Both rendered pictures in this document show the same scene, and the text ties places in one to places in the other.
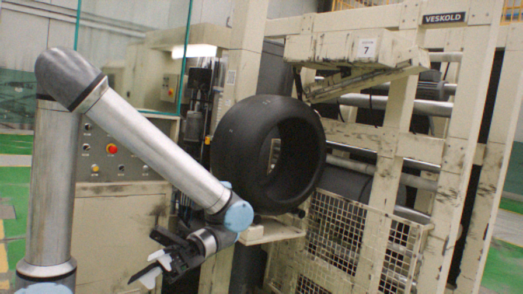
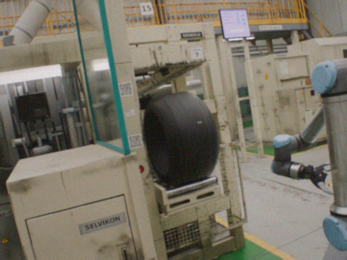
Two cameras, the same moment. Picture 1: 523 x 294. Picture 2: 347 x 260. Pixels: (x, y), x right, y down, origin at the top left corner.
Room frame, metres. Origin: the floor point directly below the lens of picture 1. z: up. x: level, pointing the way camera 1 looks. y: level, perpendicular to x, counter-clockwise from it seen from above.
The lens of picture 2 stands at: (1.20, 1.78, 1.42)
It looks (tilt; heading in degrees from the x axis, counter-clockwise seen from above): 6 degrees down; 287
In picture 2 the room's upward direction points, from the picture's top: 10 degrees counter-clockwise
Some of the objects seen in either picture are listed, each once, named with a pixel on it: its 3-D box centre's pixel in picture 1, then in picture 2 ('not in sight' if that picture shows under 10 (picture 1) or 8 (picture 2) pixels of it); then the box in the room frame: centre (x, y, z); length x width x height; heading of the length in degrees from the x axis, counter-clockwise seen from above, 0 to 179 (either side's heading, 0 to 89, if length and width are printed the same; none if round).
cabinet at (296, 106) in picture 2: not in sight; (303, 116); (0.42, -4.97, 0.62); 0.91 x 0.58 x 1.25; 39
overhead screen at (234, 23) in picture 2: not in sight; (234, 23); (1.49, -4.16, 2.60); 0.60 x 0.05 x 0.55; 39
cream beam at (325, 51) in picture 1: (342, 52); (159, 58); (1.85, -0.33, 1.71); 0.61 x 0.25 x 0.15; 40
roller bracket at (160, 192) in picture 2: not in sight; (153, 190); (1.90, 0.09, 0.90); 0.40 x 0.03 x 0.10; 130
